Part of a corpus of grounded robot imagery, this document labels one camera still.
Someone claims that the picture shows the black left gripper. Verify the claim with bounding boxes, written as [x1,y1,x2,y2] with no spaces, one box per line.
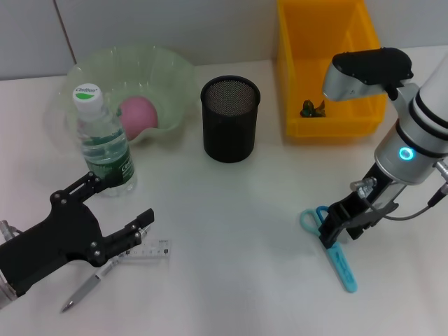
[0,171,155,298]

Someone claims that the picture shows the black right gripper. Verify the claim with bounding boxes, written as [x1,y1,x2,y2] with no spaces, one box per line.
[318,163,403,250]

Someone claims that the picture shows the blue teal scissors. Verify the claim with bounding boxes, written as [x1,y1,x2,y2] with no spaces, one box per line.
[299,206,358,293]

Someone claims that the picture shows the clear green-label water bottle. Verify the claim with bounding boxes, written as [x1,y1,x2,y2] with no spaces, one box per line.
[72,83,137,197]

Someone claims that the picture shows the pink peach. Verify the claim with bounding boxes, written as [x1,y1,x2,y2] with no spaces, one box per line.
[118,97,159,141]

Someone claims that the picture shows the green plastic wrapper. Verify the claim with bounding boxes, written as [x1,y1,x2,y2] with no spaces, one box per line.
[298,99,327,118]

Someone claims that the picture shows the clear plastic ruler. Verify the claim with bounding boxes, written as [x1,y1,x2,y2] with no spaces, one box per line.
[118,239,173,262]

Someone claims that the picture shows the grey white ballpoint pen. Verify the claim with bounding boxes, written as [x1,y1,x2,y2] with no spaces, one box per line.
[59,225,152,314]

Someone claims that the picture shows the black mesh pen holder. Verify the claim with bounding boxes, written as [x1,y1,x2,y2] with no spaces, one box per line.
[200,74,262,164]

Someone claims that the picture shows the green wavy fruit plate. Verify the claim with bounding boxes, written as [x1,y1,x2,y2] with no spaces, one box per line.
[45,44,197,150]

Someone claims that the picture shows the yellow plastic bin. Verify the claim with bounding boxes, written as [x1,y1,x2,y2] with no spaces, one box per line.
[277,0,392,138]

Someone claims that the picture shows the right gripper cable with plug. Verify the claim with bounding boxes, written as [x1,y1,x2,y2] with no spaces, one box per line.
[349,159,448,221]

